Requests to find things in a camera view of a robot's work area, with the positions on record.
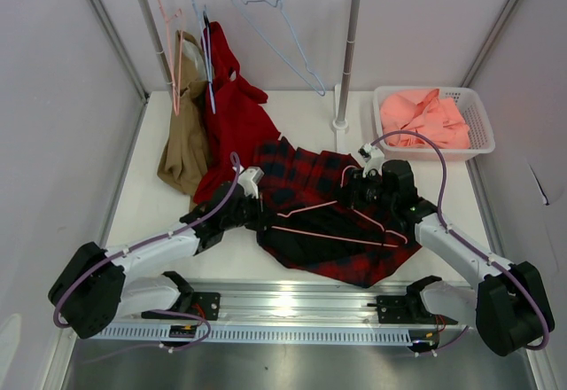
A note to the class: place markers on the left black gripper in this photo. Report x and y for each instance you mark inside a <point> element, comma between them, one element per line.
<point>259,217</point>

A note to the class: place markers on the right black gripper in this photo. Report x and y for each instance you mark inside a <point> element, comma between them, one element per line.
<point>354,184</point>

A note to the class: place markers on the pink hanger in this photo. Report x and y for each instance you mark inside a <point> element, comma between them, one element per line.
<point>331,223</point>
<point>173,55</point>

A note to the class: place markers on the red plaid skirt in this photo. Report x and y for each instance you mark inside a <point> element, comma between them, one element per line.
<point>295,177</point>

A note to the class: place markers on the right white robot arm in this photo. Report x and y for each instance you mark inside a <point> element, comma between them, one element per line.
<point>506,303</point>

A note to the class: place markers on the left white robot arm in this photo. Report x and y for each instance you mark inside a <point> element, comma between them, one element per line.
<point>99,285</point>

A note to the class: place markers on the left blue hanger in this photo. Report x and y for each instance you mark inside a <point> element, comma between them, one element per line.
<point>205,40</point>

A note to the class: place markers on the tan hanging garment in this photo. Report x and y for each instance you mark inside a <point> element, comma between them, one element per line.
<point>186,156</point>

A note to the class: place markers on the pink garment in basket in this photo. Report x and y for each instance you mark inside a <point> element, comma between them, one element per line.
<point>425,112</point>

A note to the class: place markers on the red hanging garment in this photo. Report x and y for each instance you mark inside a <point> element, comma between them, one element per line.
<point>234,118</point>

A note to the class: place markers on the white plastic basket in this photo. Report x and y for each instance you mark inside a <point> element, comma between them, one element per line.
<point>471,109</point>

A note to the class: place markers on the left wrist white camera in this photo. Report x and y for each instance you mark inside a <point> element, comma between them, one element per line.
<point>249,179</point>

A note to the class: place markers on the wrist white camera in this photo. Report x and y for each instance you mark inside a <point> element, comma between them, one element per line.
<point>374,159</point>
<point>249,179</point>

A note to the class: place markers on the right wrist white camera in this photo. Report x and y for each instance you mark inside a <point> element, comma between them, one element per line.
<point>374,159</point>

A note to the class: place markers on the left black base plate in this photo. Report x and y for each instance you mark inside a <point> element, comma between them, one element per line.
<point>202,304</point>

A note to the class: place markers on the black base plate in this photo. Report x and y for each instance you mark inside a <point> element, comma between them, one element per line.
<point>405,309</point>
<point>202,304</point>

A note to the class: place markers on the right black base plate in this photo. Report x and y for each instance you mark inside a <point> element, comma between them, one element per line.
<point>405,309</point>

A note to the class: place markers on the white slotted cable duct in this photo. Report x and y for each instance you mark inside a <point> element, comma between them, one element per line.
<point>260,334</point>

